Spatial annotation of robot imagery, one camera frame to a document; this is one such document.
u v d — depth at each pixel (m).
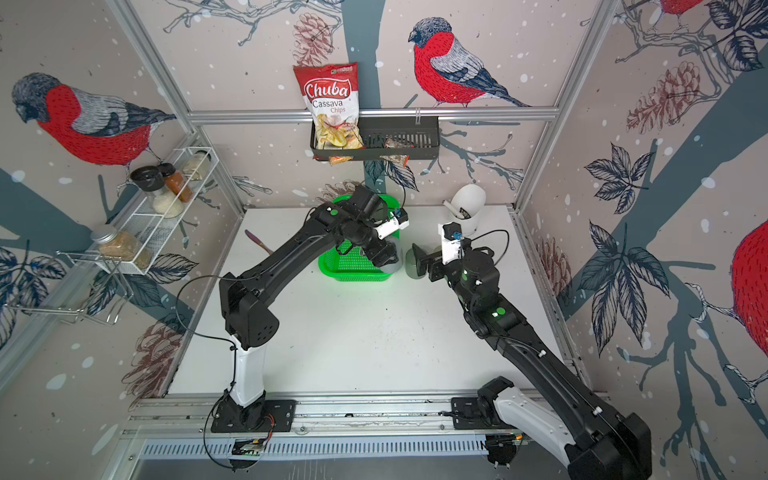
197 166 0.84
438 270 0.64
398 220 0.73
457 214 1.07
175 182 0.76
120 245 0.61
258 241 1.12
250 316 0.53
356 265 1.04
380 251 0.72
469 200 1.08
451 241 0.60
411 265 0.95
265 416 0.71
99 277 0.63
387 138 1.00
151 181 0.68
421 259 0.64
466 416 0.73
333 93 0.81
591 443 0.38
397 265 0.80
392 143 0.92
